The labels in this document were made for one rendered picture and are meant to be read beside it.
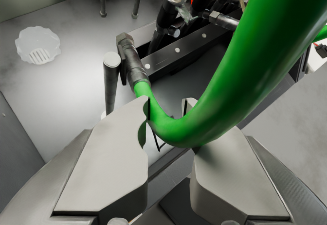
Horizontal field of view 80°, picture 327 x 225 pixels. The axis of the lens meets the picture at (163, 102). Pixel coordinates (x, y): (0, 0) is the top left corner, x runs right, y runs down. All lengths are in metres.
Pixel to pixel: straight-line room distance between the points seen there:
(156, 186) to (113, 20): 0.46
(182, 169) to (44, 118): 0.33
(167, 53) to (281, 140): 1.61
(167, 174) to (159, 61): 0.23
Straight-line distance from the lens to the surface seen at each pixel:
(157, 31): 0.37
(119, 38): 0.24
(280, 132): 1.93
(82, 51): 0.58
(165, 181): 0.41
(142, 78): 0.17
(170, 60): 0.42
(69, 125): 0.52
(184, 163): 0.42
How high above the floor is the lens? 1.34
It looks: 69 degrees down
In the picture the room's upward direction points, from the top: 49 degrees clockwise
